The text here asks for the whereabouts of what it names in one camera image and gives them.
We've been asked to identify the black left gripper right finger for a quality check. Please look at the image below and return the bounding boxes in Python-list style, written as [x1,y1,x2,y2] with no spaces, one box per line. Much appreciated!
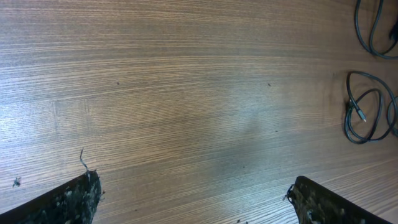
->
[285,175,391,224]

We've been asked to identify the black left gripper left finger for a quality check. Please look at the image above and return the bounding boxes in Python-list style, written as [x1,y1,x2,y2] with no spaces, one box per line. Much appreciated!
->
[1,170,102,224]

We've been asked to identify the black thin USB cable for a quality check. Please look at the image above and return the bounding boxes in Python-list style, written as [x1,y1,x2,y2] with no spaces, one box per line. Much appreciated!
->
[343,70,398,145]

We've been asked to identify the black short USB cable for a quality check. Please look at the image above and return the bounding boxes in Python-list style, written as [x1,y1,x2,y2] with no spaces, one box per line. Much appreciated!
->
[354,0,398,60]

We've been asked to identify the black USB cable gold plug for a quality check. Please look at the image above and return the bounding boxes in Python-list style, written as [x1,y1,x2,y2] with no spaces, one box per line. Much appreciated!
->
[387,96,397,137]

